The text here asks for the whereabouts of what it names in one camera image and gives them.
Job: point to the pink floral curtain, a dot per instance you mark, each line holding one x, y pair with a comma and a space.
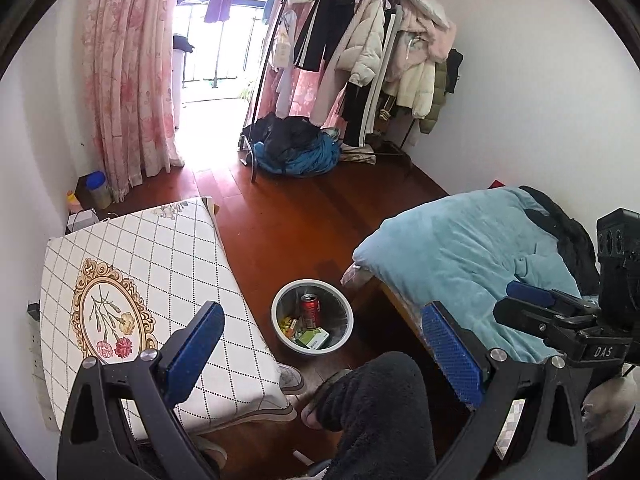
128, 69

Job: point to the grey slipper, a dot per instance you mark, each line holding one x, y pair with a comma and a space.
309, 414

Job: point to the black fuzzy trouser leg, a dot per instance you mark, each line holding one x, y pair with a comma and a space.
381, 411

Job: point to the blue lid plastic jar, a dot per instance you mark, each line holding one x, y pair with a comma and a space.
98, 189

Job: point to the light blue blanket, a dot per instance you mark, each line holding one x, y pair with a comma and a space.
463, 250

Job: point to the white checkered tablecloth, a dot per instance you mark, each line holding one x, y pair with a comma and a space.
125, 285

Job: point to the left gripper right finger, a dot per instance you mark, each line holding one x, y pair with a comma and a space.
525, 421

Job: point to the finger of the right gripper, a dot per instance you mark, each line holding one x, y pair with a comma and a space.
558, 325
551, 299

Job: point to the white sneaker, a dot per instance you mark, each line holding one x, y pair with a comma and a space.
291, 380

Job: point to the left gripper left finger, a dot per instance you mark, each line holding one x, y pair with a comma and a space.
119, 421

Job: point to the green white paper box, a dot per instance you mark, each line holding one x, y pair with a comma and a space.
313, 339

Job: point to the red soda can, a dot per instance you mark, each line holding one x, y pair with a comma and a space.
310, 308

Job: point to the black garment on bed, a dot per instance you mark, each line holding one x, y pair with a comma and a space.
573, 242

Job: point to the clothes rack with coats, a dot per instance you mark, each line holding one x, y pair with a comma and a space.
349, 65

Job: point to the white round trash bin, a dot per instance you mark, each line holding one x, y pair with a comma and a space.
336, 316

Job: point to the yellow cigarette box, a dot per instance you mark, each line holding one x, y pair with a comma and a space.
289, 327

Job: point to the blue and black clothes pile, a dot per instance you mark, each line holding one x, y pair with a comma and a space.
291, 146

